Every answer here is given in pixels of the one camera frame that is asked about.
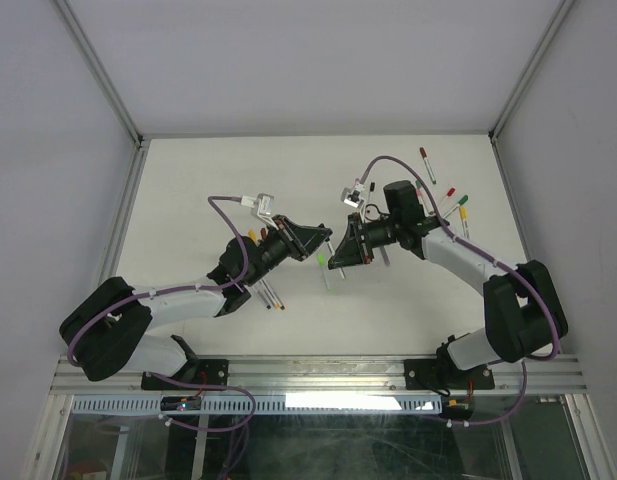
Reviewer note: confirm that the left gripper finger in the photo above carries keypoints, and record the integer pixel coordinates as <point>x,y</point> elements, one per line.
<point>310,246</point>
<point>307,235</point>

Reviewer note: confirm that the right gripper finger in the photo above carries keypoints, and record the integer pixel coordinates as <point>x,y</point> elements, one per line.
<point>354,260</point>
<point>350,244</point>

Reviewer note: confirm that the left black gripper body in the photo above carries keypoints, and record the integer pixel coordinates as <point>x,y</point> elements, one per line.
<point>272,250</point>

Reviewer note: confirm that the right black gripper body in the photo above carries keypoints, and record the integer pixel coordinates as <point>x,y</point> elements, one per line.
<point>381,232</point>

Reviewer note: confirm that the light green cap marker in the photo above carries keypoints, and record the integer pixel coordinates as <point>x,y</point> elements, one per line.
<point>324,271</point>

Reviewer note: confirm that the yellow marker pen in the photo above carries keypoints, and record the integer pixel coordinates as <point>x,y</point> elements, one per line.
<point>271,294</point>

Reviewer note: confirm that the grey pen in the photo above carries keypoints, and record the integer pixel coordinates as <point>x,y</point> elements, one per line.
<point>385,256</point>

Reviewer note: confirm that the blue marker pen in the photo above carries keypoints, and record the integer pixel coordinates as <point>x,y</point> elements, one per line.
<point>264,297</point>

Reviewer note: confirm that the brown cap marker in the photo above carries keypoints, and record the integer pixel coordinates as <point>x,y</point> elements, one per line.
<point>280,301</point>

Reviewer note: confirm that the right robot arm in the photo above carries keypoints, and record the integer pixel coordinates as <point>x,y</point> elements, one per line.
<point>521,308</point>

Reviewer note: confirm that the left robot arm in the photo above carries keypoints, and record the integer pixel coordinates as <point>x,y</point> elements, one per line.
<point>108,331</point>

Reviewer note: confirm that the dark red cap marker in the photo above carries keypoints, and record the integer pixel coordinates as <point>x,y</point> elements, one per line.
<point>428,165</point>

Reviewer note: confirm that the controller board with LEDs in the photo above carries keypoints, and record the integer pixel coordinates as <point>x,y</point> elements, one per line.
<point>181,403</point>

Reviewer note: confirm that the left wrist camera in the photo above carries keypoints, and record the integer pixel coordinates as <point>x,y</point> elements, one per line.
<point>261,207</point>

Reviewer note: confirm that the aluminium front rail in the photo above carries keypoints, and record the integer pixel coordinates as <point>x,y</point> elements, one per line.
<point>363,374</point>

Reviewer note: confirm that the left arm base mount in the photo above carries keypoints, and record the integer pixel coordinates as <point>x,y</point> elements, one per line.
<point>197,371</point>

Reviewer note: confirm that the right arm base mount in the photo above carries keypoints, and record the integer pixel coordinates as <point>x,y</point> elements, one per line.
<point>440,375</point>

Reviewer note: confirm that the slotted cable duct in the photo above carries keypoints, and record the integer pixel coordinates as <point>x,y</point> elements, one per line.
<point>285,404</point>

